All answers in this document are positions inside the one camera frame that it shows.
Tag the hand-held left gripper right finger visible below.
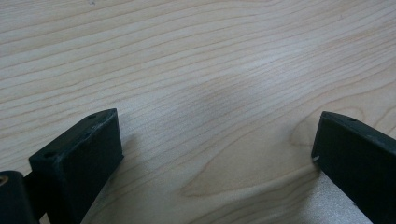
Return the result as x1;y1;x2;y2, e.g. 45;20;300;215
311;110;396;224

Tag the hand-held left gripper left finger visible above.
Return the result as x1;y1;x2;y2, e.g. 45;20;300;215
28;107;125;224

